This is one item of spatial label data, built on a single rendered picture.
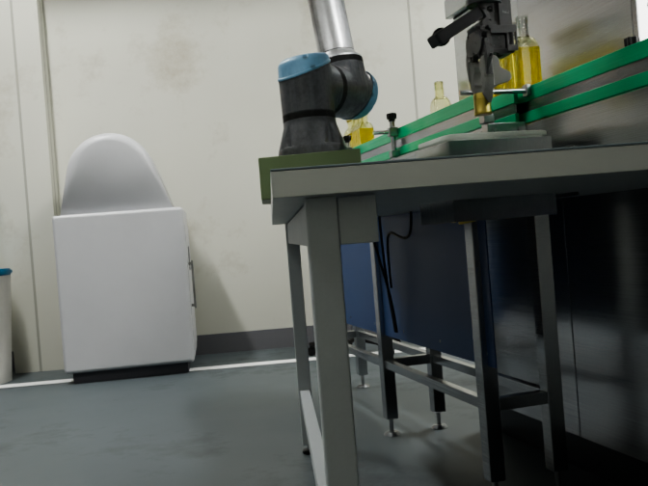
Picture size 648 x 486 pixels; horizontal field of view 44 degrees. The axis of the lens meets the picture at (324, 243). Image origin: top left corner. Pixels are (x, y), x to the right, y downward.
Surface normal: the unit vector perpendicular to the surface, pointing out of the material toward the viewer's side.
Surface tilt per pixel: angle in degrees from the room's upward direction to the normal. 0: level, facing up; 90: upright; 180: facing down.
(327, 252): 90
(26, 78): 90
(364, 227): 90
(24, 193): 90
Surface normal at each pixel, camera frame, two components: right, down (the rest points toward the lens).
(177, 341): 0.14, 0.00
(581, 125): -0.96, 0.07
